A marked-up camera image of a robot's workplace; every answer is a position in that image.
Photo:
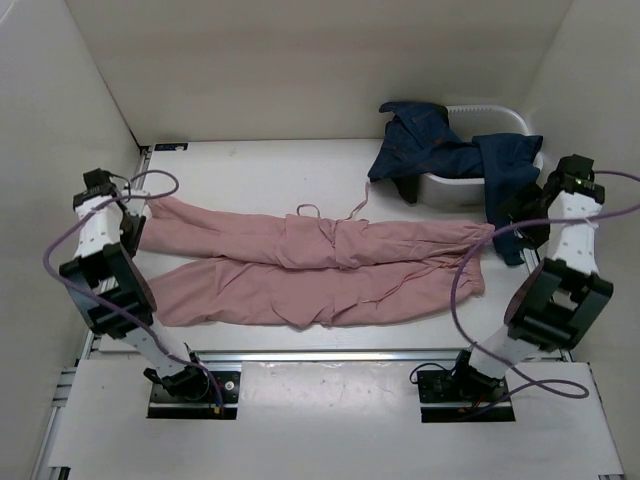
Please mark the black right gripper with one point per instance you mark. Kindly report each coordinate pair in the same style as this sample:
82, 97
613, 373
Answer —
535, 235

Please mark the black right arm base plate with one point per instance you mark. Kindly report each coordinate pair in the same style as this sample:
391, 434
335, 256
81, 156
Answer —
442, 401

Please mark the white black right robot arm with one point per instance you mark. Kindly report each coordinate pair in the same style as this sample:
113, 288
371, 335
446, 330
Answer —
561, 299

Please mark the pink trousers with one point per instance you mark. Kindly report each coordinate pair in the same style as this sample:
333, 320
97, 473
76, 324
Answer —
299, 271

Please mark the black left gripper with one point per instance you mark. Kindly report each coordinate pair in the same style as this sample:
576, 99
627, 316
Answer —
132, 242

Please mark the left aluminium side rail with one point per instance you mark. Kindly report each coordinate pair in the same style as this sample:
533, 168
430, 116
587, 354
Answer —
41, 469

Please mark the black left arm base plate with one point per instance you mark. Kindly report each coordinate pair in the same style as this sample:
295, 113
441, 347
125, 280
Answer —
192, 395

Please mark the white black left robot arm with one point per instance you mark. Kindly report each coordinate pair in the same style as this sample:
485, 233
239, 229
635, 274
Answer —
111, 294

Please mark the blue trousers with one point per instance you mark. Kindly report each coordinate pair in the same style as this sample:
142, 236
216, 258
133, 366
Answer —
508, 166

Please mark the aluminium table edge rail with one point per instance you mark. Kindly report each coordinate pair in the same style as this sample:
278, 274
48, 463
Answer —
441, 355

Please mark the white plastic basket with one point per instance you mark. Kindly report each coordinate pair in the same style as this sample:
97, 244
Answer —
468, 121

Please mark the dark blue denim jeans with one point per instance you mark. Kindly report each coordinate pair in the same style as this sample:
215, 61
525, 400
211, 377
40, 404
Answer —
418, 140

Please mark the blue label sticker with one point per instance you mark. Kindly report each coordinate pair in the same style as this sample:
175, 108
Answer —
170, 147

